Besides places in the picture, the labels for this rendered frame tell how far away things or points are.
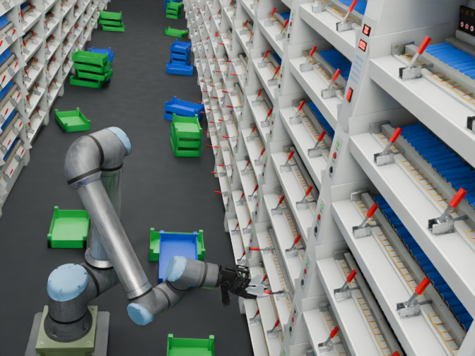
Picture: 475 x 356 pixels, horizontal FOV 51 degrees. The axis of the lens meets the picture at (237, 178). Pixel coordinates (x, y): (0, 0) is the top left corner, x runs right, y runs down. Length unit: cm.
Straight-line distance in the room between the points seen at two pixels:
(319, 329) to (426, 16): 90
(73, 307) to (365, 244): 124
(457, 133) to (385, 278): 39
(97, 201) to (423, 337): 110
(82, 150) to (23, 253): 127
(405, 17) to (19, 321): 201
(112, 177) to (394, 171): 106
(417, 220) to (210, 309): 170
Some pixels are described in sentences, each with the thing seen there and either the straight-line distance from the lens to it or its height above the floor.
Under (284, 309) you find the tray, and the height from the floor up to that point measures 49.
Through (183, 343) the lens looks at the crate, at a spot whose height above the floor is 3.
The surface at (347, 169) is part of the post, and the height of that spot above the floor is 118.
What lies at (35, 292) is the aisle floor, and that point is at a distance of 265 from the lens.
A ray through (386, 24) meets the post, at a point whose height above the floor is 156.
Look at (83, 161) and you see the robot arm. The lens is 171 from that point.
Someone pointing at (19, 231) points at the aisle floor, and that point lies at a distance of 307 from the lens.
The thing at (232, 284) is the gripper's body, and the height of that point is 57.
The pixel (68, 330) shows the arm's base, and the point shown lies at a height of 19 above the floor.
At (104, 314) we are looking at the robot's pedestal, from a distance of 242.
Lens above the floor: 174
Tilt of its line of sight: 28 degrees down
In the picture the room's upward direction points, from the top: 9 degrees clockwise
